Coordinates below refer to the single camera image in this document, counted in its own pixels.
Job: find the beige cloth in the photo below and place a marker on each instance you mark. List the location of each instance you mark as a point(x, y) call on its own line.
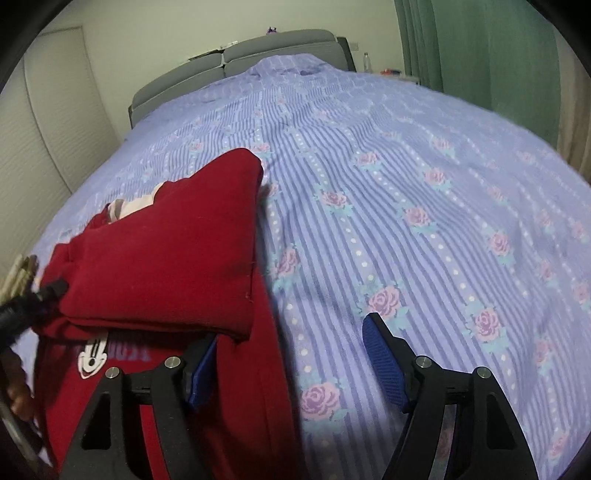
point(18, 274)

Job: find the white wardrobe door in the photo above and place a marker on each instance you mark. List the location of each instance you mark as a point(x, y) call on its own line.
point(55, 106)

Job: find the clear plastic bottle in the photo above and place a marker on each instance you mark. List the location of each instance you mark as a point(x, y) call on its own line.
point(367, 61)

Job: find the small purple toy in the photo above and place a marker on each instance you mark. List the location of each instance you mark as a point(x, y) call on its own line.
point(272, 31)

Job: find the grey upholstered headboard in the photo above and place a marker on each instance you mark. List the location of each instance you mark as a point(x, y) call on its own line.
point(231, 60)

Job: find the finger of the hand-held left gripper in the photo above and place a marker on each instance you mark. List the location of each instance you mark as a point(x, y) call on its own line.
point(44, 295)

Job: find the green curtain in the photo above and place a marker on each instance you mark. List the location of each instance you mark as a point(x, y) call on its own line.
point(466, 60)

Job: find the small red item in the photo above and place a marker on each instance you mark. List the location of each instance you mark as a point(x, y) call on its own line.
point(390, 72)

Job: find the red sweatshirt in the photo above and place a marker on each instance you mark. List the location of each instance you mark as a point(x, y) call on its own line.
point(175, 258)

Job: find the purple floral striped bedsheet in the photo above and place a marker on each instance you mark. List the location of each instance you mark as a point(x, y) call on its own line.
point(392, 221)

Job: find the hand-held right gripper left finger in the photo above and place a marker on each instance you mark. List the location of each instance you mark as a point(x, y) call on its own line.
point(199, 376)

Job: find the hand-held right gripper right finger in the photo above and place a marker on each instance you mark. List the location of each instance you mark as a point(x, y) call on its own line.
point(385, 357)

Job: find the person's left hand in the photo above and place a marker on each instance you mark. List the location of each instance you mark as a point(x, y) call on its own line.
point(18, 392)

